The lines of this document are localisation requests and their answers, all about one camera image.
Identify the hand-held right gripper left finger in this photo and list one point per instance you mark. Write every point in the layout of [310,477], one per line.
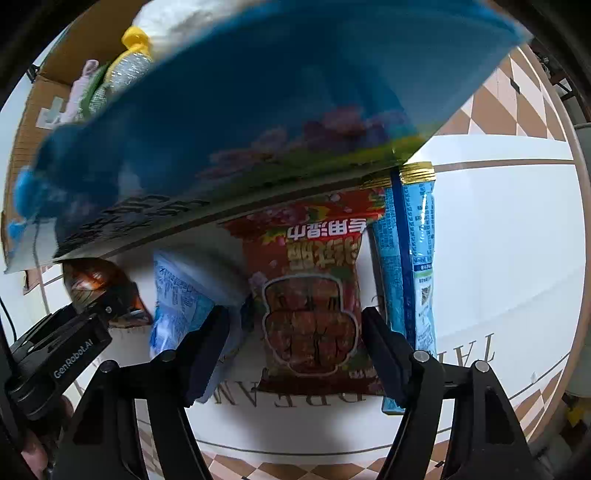
[208,355]

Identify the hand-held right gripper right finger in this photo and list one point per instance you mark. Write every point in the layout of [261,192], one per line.
[384,357]

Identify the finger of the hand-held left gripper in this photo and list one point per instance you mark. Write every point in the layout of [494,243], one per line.
[108,302]

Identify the orange brown snack packet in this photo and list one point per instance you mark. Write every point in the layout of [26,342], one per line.
[92,277]

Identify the cardboard box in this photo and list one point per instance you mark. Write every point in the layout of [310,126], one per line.
[39,97]

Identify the large blue snack bag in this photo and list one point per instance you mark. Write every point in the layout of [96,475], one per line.
[277,101]

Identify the person's left hand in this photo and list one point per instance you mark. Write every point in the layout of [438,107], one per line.
[39,450]

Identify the light blue white packet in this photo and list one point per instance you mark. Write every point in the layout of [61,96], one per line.
[180,295]

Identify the red snack packet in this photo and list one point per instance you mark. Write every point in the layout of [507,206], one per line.
[309,314]

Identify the blue stick packet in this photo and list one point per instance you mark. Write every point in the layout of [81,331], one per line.
[385,258]
[420,258]

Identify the white checker-border printed mat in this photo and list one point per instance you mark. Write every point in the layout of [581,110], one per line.
[498,258]

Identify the pink cloth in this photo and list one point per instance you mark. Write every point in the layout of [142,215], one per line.
[76,94]

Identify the green cloth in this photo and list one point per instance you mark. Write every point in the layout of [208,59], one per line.
[98,92]

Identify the yellow silver scrubber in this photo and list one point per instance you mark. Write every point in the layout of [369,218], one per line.
[131,62]

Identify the white plastic bag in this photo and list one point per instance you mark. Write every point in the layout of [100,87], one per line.
[178,25]

